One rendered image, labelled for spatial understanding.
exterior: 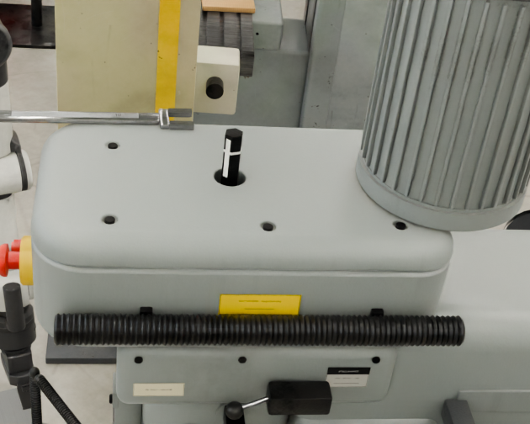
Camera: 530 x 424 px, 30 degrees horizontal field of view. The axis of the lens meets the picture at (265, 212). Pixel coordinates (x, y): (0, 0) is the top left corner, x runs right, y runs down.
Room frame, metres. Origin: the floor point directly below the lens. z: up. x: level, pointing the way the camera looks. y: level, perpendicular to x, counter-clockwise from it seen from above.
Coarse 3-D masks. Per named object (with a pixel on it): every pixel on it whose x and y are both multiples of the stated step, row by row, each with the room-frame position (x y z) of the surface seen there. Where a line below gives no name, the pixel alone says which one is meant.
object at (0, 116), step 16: (0, 112) 0.99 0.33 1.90; (16, 112) 1.00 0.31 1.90; (32, 112) 1.00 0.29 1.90; (48, 112) 1.01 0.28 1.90; (64, 112) 1.01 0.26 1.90; (80, 112) 1.02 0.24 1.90; (96, 112) 1.02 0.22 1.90; (112, 112) 1.03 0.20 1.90; (128, 112) 1.03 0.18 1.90; (160, 112) 1.04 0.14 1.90; (176, 112) 1.04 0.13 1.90; (176, 128) 1.02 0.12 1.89; (192, 128) 1.02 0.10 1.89
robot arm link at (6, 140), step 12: (0, 96) 1.48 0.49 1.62; (0, 108) 1.48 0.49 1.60; (0, 132) 1.47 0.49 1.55; (12, 132) 1.51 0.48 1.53; (0, 144) 1.47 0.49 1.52; (12, 144) 1.49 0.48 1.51; (0, 156) 1.47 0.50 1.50; (24, 156) 1.49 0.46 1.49; (24, 168) 1.47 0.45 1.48; (24, 180) 1.46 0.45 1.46
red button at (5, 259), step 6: (0, 246) 0.89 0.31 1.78; (6, 246) 0.88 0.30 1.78; (0, 252) 0.88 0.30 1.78; (6, 252) 0.88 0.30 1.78; (12, 252) 0.89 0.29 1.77; (18, 252) 0.89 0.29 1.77; (0, 258) 0.87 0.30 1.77; (6, 258) 0.87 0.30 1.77; (12, 258) 0.88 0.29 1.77; (18, 258) 0.88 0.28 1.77; (0, 264) 0.87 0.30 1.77; (6, 264) 0.87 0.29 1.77; (12, 264) 0.87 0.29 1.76; (18, 264) 0.88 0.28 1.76; (0, 270) 0.86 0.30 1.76; (6, 270) 0.87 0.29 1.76; (6, 276) 0.87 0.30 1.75
